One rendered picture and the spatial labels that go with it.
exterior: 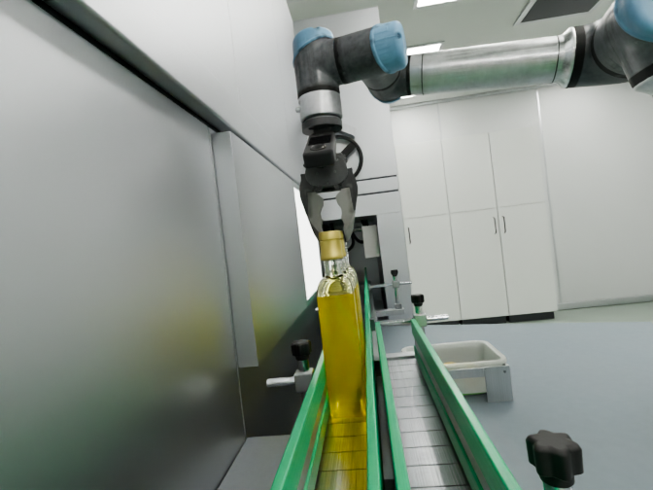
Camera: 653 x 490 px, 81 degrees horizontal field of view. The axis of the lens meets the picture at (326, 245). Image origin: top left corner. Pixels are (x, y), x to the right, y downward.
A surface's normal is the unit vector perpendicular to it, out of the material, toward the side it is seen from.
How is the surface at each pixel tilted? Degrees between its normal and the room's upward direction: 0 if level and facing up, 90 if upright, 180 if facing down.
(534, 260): 90
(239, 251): 90
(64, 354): 90
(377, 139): 90
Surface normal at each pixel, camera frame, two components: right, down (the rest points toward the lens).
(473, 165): -0.10, 0.02
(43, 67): 0.99, -0.11
